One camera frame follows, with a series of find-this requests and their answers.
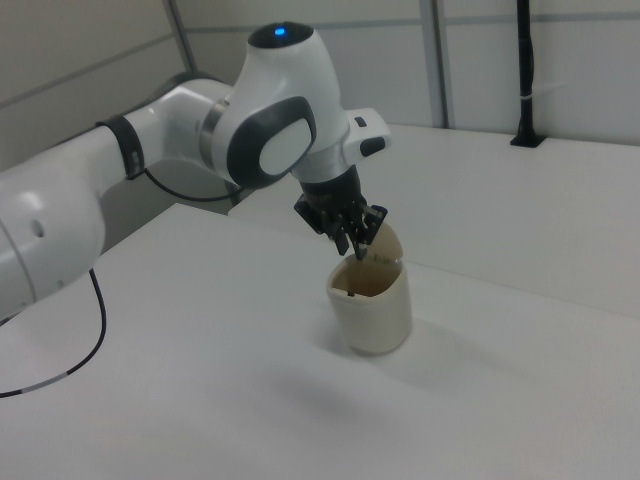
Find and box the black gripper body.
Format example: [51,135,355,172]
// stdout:
[298,167,367,215]

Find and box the cream trash can lid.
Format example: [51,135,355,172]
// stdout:
[356,222,405,267]

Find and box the small white trash can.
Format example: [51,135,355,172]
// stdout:
[325,222,414,357]

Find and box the black pole with base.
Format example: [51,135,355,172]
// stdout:
[509,0,547,149]

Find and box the grey partition post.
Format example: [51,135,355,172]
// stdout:
[428,0,452,129]

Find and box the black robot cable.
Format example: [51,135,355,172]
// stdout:
[0,167,244,399]

